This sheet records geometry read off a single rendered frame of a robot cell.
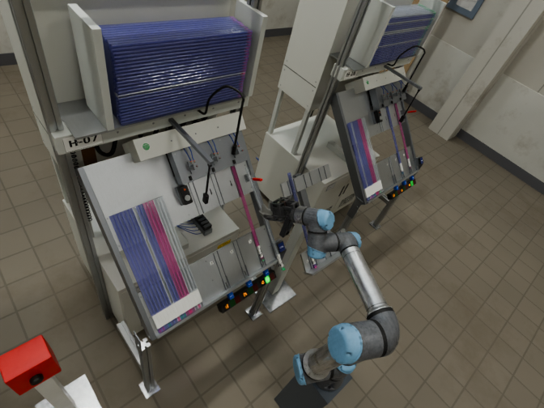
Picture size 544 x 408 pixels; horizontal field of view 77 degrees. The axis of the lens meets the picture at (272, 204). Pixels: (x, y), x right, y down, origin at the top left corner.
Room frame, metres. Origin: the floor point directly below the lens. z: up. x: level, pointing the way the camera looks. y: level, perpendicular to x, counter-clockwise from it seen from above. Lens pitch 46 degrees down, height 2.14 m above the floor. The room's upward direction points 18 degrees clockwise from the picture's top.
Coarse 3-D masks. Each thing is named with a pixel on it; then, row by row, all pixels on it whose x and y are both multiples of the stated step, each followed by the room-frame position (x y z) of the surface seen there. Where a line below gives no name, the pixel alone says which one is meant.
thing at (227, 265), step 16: (240, 240) 0.97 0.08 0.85; (208, 256) 0.83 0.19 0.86; (224, 256) 0.87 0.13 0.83; (240, 256) 0.92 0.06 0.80; (256, 256) 0.97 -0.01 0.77; (272, 256) 1.02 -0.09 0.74; (192, 272) 0.74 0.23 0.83; (208, 272) 0.78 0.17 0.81; (224, 272) 0.82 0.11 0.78; (240, 272) 0.87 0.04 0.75; (208, 288) 0.73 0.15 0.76; (224, 288) 0.77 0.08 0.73; (144, 304) 0.55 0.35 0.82
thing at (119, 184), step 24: (96, 168) 0.79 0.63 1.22; (120, 168) 0.84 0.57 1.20; (144, 168) 0.90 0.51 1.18; (168, 168) 0.96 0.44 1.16; (240, 168) 1.19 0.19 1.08; (96, 192) 0.73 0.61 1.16; (120, 192) 0.78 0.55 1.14; (144, 192) 0.84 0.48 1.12; (168, 192) 0.90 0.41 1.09; (192, 192) 0.96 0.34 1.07; (216, 192) 1.03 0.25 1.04; (192, 216) 0.89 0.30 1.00
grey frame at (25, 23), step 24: (24, 0) 0.75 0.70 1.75; (24, 24) 0.74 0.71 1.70; (24, 48) 0.73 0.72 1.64; (48, 72) 0.76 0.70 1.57; (48, 96) 0.75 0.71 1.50; (48, 120) 0.73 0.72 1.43; (192, 120) 1.11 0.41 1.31; (72, 168) 0.76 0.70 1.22; (72, 192) 0.74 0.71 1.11; (96, 264) 0.75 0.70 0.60; (96, 288) 0.74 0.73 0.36; (264, 288) 1.04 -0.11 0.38; (144, 360) 0.44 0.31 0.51; (144, 384) 0.46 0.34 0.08
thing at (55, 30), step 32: (0, 0) 0.98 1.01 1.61; (32, 0) 0.86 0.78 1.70; (64, 0) 0.93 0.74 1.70; (96, 0) 1.00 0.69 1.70; (128, 0) 1.08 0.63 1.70; (160, 0) 1.17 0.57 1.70; (192, 0) 1.27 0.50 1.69; (224, 0) 1.38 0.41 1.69; (64, 32) 0.91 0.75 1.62; (64, 64) 0.90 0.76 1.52; (32, 96) 0.97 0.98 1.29; (64, 96) 0.88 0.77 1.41; (64, 192) 1.01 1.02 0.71
